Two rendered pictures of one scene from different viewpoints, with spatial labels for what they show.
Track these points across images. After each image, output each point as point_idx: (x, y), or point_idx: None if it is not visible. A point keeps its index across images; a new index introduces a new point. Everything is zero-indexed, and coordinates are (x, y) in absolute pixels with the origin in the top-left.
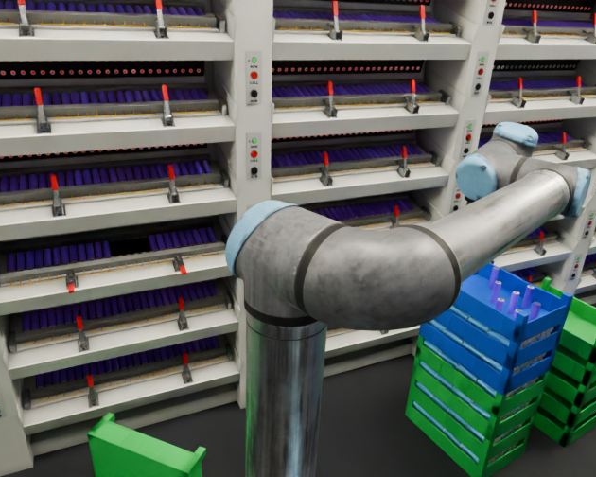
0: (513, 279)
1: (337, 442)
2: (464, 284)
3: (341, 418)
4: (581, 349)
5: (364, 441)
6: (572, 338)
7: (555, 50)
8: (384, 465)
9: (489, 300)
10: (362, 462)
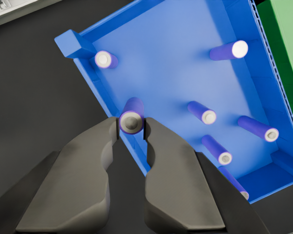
0: (265, 66)
1: (56, 90)
2: (163, 37)
3: (61, 65)
4: None
5: (78, 89)
6: None
7: None
8: (91, 111)
9: (189, 100)
10: (75, 108)
